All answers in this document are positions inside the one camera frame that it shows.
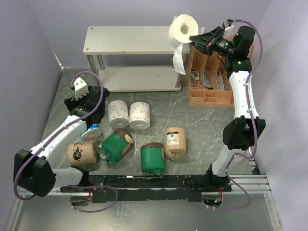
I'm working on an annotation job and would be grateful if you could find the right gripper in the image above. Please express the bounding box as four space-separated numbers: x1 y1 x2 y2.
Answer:
189 26 235 57

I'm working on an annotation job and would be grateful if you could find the plain white paper towel roll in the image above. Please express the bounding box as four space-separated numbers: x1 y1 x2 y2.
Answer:
168 14 199 75

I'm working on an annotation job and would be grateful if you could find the rose-print roll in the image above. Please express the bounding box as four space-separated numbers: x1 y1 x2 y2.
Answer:
108 100 129 128
129 102 151 130

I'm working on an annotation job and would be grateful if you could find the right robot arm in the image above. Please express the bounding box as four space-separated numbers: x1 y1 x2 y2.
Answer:
190 26 266 192

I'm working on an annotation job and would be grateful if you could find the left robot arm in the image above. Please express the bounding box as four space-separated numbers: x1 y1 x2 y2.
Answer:
13 86 110 199

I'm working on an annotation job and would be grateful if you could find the white two-tier shelf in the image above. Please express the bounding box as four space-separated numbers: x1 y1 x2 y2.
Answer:
83 26 181 92

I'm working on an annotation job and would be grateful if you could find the blue Tempo wrapped roll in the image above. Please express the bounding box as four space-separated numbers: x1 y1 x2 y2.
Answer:
80 124 102 141

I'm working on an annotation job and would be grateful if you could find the brown wrapped roll black print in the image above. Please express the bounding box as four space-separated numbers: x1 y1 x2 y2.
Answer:
67 140 98 167

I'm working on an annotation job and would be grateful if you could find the orange plastic file organizer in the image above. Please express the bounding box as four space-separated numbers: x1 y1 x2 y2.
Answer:
186 46 249 108

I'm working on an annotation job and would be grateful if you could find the green wrapped roll left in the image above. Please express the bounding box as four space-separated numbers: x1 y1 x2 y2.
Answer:
98 128 134 165

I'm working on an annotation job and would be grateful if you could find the green wrapped roll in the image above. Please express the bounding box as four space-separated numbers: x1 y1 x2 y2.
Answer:
140 142 166 176
98 128 134 165

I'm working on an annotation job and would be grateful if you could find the green wrapped roll right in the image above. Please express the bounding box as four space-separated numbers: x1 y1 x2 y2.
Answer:
140 142 166 176

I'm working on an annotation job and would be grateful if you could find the tan wrapped roll with label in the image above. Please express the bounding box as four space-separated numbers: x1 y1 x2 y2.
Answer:
165 127 187 160

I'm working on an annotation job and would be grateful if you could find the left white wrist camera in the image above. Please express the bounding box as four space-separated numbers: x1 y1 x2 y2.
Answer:
69 77 89 100

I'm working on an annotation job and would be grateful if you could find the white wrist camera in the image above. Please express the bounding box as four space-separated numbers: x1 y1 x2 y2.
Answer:
69 77 89 100
223 19 234 38

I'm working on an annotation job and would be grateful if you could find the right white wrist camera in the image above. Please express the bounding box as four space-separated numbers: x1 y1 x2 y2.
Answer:
223 19 234 38

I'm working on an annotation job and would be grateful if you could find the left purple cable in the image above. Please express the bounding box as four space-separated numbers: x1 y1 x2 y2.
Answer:
13 71 118 213

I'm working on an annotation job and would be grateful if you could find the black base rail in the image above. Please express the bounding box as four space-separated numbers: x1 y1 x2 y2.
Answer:
60 174 233 204

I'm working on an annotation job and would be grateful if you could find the aluminium extrusion rail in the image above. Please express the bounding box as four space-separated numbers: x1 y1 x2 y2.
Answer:
226 158 272 194

